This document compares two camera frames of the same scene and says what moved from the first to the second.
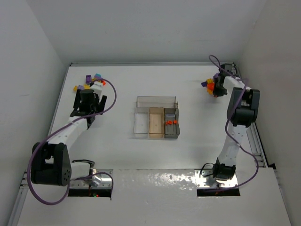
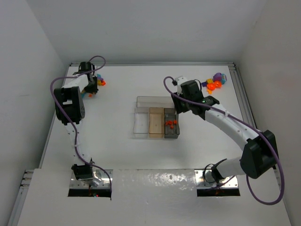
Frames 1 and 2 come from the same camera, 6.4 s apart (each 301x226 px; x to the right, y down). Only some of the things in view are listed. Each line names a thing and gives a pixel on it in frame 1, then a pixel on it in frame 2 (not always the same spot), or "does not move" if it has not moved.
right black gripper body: x=217 y=88 -> x=178 y=104
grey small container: x=171 y=131 does not move
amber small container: x=156 y=122 does not move
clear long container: x=156 y=101 does not move
